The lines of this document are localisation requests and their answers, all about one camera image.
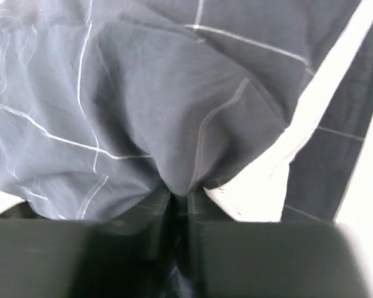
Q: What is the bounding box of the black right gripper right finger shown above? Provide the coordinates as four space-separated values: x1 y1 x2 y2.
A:
173 187 373 298

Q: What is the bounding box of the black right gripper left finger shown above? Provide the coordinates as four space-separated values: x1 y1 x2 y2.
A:
0 189 175 298

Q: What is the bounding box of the white pillow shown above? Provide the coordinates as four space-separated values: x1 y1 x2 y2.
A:
205 1 373 222

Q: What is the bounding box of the dark grey checked pillowcase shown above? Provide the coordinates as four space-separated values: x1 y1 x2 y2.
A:
0 0 373 223

